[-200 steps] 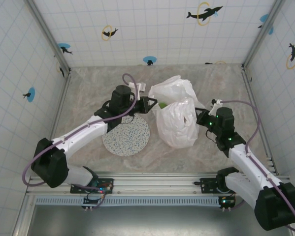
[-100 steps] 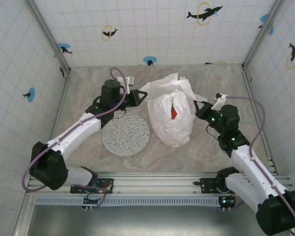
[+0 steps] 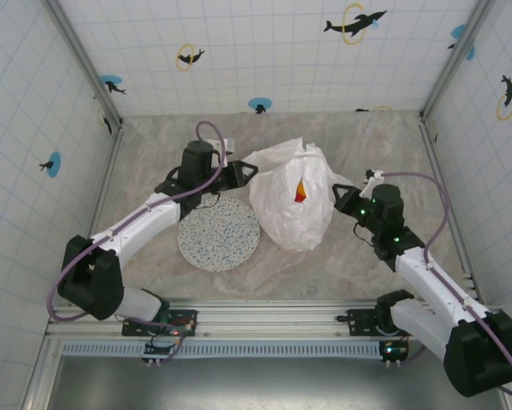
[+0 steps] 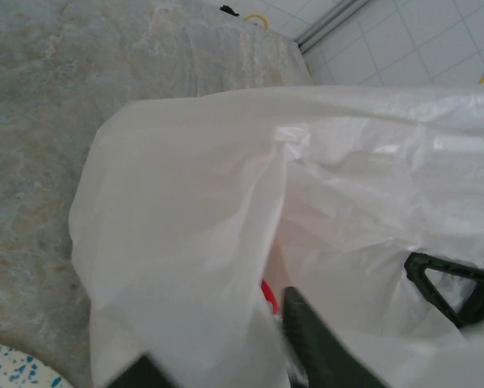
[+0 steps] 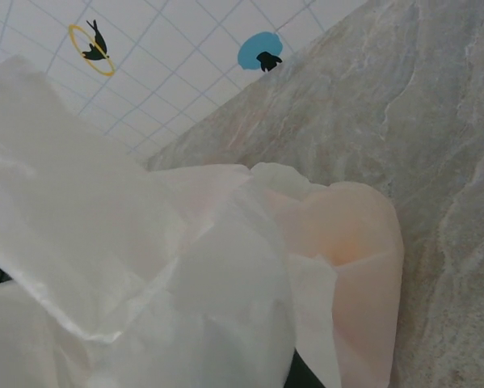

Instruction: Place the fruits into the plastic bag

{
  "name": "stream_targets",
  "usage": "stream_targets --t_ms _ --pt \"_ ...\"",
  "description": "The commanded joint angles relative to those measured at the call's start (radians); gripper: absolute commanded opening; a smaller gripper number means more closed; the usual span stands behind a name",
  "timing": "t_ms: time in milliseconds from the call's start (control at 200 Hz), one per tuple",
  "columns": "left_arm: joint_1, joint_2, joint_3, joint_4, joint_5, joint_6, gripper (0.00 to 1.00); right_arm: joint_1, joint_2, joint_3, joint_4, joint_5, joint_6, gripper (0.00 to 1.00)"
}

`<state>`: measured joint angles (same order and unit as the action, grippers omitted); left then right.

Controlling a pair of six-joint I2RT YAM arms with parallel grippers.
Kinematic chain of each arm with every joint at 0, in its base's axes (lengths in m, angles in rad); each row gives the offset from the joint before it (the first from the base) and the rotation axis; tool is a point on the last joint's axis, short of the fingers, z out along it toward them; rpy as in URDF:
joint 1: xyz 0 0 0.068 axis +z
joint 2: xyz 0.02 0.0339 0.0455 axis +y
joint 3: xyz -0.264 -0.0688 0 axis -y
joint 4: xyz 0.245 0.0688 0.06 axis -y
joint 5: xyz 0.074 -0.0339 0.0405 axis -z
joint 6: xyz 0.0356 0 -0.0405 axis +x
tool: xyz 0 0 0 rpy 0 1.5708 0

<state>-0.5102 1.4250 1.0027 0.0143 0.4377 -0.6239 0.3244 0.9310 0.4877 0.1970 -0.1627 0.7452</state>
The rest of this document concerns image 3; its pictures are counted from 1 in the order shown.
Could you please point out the yellow orange round fruit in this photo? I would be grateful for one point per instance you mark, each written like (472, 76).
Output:
(302, 188)

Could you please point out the red apple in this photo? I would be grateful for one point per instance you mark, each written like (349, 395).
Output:
(299, 198)

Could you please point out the translucent white plastic bag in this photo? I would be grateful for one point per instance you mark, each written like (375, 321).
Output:
(290, 222)

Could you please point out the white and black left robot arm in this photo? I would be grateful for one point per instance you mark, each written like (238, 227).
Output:
(144, 218)

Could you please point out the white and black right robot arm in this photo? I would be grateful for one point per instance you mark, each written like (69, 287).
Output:
(426, 277)

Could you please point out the blue speckled white plate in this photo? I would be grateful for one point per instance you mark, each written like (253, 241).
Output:
(219, 239)

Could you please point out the small black controller board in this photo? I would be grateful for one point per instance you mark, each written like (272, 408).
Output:
(157, 349)
(394, 351)

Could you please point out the aluminium side rail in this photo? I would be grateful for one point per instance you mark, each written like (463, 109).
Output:
(99, 205)
(428, 136)

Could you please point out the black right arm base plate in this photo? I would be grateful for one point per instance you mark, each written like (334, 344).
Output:
(360, 318)

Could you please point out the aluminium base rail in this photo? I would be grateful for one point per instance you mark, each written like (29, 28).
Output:
(272, 318)

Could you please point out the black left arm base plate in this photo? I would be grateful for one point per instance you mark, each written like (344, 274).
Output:
(187, 318)

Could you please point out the aluminium frame post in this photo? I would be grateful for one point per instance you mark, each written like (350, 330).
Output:
(82, 60)
(456, 55)

